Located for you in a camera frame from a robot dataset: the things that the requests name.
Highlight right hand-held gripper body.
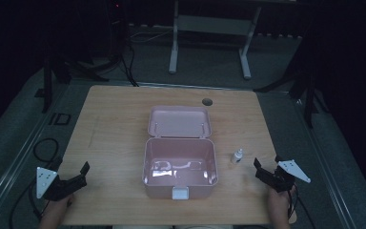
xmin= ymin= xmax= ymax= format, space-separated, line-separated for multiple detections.
xmin=266 ymin=155 xmax=312 ymax=194

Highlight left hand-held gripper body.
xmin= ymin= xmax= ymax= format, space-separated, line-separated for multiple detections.
xmin=35 ymin=166 xmax=88 ymax=202

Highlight small white dropper bottle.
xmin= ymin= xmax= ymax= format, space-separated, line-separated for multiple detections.
xmin=231 ymin=148 xmax=244 ymax=165

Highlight pink plastic storage box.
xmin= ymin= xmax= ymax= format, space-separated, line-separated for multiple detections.
xmin=142 ymin=105 xmax=219 ymax=201

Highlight person's left hand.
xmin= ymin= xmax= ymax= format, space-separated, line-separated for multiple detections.
xmin=43 ymin=192 xmax=76 ymax=221

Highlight person's right hand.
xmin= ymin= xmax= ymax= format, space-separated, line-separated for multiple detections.
xmin=267 ymin=184 xmax=297 ymax=220

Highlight black tripod stand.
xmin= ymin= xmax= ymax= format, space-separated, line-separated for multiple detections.
xmin=34 ymin=0 xmax=140 ymax=115
xmin=253 ymin=18 xmax=332 ymax=130

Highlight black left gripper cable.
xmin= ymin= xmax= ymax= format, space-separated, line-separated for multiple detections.
xmin=9 ymin=137 xmax=62 ymax=229

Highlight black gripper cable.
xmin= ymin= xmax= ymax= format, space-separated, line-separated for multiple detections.
xmin=9 ymin=137 xmax=62 ymax=229
xmin=286 ymin=184 xmax=316 ymax=229

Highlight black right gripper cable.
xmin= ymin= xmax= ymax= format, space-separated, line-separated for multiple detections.
xmin=286 ymin=184 xmax=316 ymax=229

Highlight black floor cables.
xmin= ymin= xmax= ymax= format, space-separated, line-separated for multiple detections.
xmin=108 ymin=18 xmax=175 ymax=88

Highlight white metal stand frame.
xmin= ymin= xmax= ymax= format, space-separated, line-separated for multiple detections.
xmin=168 ymin=0 xmax=262 ymax=80

